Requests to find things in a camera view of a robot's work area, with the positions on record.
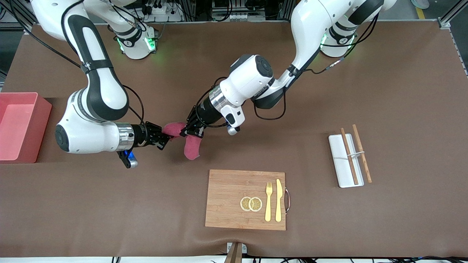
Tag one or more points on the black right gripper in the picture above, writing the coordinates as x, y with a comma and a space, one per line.
143, 134

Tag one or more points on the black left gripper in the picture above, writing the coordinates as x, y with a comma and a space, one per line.
205, 113

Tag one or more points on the red cloth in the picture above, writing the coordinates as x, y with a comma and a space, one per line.
192, 148

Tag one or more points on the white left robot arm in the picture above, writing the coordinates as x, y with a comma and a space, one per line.
248, 80

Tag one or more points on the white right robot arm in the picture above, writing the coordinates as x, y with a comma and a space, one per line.
98, 91

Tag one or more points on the wooden cutting board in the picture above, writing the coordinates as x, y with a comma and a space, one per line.
230, 197

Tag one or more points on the lemon slice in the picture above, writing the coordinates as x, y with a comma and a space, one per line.
256, 204
244, 203

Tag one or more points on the yellow fork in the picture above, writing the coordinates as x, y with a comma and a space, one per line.
268, 204

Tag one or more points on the yellow knife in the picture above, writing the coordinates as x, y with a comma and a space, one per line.
278, 201

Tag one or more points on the white power strip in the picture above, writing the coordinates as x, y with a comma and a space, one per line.
164, 12

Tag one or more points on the grey equipment rack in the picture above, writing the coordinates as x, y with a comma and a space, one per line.
237, 14

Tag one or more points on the pink plastic bin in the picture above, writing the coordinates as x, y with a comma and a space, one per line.
22, 128

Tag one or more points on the white rectangular tray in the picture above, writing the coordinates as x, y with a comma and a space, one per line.
338, 160

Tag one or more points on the white chopstick rest bar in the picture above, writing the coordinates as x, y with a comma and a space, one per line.
354, 154

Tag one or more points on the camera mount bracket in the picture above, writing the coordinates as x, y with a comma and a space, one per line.
236, 252

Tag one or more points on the aluminium frame profile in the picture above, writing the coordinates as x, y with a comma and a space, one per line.
14, 18
451, 16

